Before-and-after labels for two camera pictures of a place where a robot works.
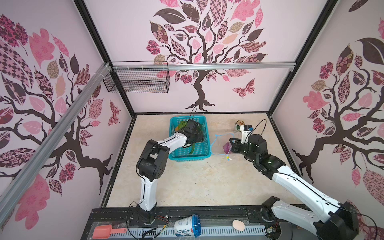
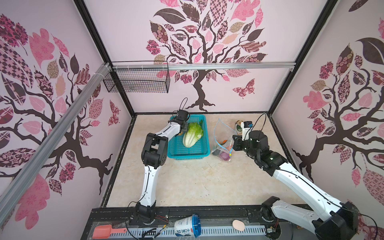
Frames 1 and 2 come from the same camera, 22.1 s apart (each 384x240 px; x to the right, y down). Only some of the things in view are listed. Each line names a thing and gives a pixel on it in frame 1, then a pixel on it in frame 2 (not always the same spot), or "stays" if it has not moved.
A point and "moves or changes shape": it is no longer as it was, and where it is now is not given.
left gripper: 199,136 -> 185,127
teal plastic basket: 201,151 stays
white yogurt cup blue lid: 189,226 stays
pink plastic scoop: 103,232 stays
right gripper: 235,145 stays
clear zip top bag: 222,145 moves or changes shape
